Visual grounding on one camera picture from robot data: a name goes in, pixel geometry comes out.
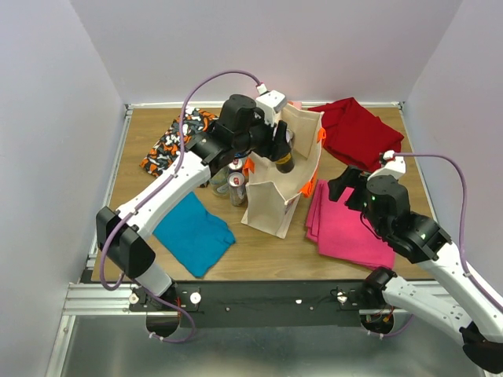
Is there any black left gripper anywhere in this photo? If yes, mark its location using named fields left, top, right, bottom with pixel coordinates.
left=233, top=108, right=292, bottom=162

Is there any dark can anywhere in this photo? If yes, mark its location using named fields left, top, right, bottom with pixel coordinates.
left=275, top=129, right=295, bottom=174

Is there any beige canvas tote bag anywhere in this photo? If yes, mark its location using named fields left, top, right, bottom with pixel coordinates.
left=241, top=104, right=326, bottom=239

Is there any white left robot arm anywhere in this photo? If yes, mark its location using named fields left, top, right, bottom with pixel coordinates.
left=97, top=90, right=295, bottom=310

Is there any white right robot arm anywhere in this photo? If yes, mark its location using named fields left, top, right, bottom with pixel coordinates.
left=328, top=167, right=502, bottom=374

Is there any dark red cloth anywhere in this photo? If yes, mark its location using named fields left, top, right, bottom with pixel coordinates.
left=310, top=97, right=404, bottom=172

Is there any light pink printed cloth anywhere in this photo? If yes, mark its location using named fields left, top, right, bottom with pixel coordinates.
left=289, top=101, right=302, bottom=109

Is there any magenta folded cloth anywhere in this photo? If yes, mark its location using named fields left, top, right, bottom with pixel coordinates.
left=306, top=180, right=395, bottom=269

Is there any orange camouflage cloth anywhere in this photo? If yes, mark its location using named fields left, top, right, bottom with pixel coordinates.
left=140, top=106, right=218, bottom=178

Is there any teal folded cloth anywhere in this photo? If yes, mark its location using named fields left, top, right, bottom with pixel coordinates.
left=153, top=192, right=236, bottom=278

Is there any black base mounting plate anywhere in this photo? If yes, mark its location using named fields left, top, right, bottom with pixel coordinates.
left=129, top=280, right=407, bottom=335

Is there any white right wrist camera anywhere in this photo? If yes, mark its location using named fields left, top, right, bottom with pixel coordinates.
left=369, top=150, right=406, bottom=180

